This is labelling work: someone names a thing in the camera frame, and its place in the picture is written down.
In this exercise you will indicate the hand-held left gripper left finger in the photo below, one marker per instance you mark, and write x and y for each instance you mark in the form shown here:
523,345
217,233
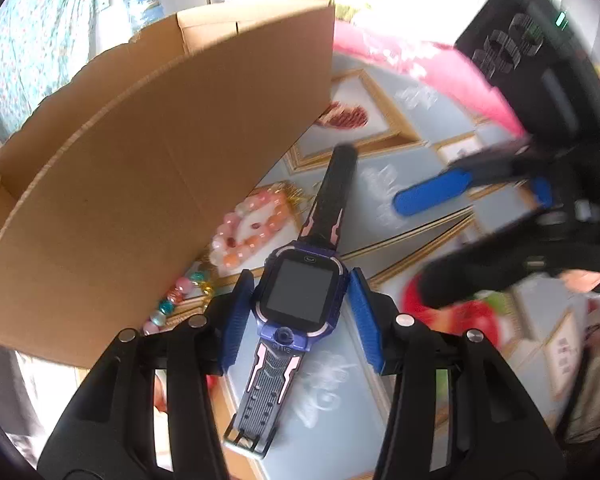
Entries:
237,320

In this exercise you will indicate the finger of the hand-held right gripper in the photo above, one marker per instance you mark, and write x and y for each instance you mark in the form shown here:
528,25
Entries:
480,270
430,195

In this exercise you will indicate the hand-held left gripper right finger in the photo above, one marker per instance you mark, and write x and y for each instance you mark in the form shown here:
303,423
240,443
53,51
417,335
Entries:
365,320

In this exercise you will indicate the blue black smartwatch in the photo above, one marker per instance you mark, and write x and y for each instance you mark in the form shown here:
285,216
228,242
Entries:
295,285

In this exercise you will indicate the brown cardboard box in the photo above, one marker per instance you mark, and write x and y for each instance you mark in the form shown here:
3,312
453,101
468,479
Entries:
130,185

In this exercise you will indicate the printed grey tablecloth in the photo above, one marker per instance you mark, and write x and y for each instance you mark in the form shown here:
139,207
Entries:
380,240

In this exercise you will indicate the pink floral blanket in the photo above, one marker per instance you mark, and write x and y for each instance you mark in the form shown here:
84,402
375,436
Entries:
430,70

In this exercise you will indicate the green fluffy cloth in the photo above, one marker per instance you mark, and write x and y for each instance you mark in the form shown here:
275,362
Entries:
352,7

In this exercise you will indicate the blue labelled water jug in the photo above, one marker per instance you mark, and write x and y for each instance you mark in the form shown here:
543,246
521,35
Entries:
142,10

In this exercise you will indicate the teal floral wall cloth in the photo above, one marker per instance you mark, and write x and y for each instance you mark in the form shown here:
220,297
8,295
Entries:
30,50

